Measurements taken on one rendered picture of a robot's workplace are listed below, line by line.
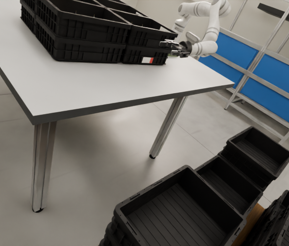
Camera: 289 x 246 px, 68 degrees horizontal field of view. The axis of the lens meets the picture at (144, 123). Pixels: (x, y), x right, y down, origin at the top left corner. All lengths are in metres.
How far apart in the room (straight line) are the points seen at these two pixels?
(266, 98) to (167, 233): 2.57
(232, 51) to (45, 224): 2.90
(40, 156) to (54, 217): 0.45
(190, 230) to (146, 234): 0.18
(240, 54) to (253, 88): 0.48
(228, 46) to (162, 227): 2.82
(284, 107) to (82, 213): 2.59
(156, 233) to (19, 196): 0.85
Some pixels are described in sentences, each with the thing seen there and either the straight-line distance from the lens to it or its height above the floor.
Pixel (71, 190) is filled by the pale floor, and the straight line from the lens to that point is 1.44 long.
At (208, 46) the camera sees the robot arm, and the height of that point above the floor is 0.98.
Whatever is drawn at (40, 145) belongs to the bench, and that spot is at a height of 0.51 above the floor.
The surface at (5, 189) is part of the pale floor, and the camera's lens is 1.45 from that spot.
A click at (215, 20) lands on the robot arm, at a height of 1.09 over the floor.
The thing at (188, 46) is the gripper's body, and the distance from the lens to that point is 1.14.
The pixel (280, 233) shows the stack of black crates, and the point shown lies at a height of 0.59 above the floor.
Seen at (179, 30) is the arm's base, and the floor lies 0.91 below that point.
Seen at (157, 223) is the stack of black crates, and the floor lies 0.49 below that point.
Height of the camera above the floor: 1.16
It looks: 33 degrees down
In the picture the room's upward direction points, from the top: 22 degrees clockwise
